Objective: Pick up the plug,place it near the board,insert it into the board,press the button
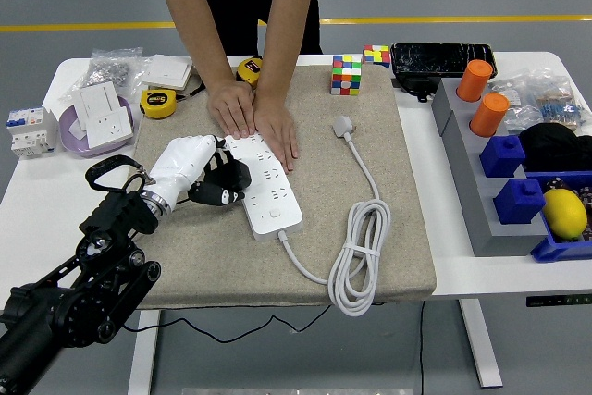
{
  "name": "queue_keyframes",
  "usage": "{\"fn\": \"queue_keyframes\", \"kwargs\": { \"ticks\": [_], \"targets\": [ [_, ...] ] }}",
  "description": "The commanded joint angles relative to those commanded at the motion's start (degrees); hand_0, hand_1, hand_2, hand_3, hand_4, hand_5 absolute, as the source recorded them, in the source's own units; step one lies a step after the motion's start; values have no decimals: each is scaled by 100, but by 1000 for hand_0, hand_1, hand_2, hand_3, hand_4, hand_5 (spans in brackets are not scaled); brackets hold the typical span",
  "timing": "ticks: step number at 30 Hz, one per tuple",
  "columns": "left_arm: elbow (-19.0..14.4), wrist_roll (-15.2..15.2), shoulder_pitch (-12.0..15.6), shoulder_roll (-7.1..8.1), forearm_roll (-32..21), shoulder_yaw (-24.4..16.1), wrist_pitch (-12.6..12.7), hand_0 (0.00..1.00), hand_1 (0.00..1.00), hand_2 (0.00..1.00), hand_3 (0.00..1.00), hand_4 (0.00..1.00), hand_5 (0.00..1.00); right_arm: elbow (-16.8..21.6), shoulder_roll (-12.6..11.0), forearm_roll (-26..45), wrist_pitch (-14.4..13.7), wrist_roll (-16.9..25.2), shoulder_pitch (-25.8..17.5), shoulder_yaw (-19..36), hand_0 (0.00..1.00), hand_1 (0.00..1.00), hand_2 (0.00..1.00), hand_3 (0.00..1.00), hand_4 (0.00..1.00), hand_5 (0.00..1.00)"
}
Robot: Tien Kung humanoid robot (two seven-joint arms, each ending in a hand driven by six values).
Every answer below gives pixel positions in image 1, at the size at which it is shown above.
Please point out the orange cylinder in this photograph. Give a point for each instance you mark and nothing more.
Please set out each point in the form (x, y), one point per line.
(472, 80)
(489, 114)

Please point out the person's left forearm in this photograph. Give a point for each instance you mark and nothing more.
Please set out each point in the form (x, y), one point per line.
(287, 20)

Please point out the yellow tape measure black label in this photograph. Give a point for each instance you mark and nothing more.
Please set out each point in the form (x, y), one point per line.
(247, 71)

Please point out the white table leg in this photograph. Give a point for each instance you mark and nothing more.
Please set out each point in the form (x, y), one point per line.
(481, 344)
(143, 358)

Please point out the white power strip board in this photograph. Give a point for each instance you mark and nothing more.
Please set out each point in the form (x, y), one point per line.
(273, 219)

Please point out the small colourful puzzle cube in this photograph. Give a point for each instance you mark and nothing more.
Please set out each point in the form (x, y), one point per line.
(375, 55)

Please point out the black table control panel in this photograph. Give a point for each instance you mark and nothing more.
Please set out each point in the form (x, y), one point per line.
(558, 300)

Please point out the yellow lemon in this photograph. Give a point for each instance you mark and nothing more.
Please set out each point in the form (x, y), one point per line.
(563, 213)

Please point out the white wall socket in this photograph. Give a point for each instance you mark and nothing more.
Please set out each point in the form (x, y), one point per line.
(108, 129)

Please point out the white circuit breaker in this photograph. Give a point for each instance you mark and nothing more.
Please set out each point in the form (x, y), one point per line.
(28, 131)

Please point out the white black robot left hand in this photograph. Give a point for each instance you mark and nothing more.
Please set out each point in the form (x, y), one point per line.
(180, 164)

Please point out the clear bag of blue resistors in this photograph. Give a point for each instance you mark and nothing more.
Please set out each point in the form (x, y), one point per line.
(562, 110)

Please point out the blue block with knob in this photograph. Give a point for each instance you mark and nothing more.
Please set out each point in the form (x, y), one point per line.
(518, 201)
(501, 156)

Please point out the clear bag of small parts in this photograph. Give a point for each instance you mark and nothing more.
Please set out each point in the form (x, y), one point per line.
(518, 110)

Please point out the large colourful puzzle cube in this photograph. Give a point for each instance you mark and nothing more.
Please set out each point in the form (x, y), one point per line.
(345, 75)

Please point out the purple bowl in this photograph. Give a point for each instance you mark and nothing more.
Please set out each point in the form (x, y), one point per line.
(74, 145)

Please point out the black cloth bundle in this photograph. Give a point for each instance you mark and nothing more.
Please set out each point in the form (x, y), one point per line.
(555, 145)

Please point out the clear bag of metal screws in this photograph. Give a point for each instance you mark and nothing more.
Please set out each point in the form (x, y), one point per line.
(108, 70)

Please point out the black wrapped box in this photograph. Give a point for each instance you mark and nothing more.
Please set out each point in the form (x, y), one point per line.
(441, 58)

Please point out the white switch plate stack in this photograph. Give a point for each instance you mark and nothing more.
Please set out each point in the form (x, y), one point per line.
(166, 70)

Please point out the person's right forearm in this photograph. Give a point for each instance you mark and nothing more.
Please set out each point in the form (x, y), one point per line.
(185, 11)

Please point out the person's left hand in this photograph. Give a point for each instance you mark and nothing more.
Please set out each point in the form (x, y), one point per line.
(277, 129)

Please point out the grey block holder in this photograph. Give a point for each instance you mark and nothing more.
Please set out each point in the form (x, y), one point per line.
(467, 173)

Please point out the white wall switch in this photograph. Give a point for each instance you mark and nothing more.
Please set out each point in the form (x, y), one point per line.
(94, 100)

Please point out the black plug adapter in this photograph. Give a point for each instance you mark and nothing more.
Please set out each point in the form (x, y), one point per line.
(239, 175)

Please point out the person's right hand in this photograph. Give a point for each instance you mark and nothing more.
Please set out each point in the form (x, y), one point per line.
(233, 108)

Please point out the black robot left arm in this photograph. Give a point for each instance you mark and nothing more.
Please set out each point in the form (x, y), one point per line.
(69, 302)

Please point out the blue plastic bin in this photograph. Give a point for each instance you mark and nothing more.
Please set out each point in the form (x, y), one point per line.
(555, 249)

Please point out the grey-brown mat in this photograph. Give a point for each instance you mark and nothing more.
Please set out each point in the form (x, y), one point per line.
(231, 265)

